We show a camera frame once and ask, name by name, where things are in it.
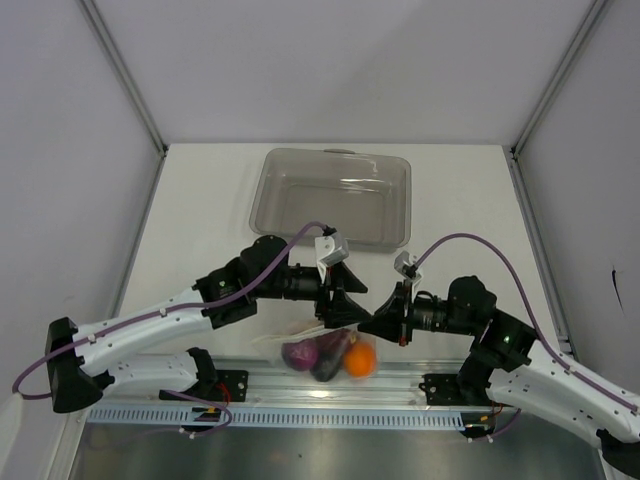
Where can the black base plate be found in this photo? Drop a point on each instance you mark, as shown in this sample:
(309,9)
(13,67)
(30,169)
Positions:
(232,387)
(444,389)

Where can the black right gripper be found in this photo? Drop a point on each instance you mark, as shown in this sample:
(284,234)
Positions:
(398,329)

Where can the aluminium frame post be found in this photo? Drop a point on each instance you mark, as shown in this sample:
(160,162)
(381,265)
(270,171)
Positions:
(571,55)
(116,61)

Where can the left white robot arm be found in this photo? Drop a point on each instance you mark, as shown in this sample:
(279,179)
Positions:
(88,362)

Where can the orange fruit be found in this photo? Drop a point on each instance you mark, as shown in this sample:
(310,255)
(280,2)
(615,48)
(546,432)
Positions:
(360,360)

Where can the dark red apple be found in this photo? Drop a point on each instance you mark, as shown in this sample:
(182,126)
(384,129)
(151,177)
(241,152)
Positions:
(336,342)

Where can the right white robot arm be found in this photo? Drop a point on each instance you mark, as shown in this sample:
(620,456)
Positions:
(510,363)

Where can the purple red onion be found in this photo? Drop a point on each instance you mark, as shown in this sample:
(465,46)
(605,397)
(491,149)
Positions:
(300,356)

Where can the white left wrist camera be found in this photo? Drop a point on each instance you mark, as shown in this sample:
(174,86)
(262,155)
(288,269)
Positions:
(330,249)

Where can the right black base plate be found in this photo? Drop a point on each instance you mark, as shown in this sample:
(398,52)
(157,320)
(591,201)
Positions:
(444,389)

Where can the aluminium mounting rail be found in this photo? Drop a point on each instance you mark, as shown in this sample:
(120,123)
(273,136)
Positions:
(350,390)

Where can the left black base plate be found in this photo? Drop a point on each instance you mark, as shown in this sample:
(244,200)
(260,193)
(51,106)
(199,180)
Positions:
(232,387)

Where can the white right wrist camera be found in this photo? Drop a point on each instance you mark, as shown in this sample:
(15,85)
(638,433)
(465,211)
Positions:
(406,265)

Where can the white slotted cable duct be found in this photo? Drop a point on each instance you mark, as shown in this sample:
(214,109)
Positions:
(245,416)

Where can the aluminium frame post left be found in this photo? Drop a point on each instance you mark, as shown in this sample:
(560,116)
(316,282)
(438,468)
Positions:
(116,61)

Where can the clear grey plastic bin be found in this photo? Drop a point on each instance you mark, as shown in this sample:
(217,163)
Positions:
(366,197)

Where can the clear zip top bag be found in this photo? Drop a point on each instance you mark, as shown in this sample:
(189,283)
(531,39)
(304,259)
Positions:
(269,346)

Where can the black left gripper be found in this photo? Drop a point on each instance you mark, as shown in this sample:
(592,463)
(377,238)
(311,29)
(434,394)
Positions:
(341,310)

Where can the aluminium frame post right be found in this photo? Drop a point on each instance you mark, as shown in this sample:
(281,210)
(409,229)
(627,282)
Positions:
(571,55)

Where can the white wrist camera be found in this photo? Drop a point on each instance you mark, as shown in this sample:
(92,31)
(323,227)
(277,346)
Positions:
(406,265)
(330,249)

